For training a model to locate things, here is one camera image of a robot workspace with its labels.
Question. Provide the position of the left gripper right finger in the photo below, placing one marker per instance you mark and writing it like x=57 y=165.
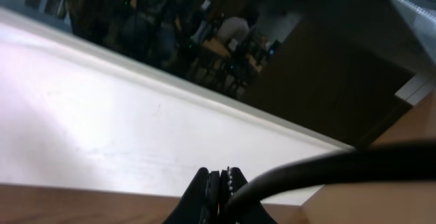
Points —
x=235 y=206

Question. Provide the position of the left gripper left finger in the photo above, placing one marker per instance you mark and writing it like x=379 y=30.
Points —
x=199 y=203

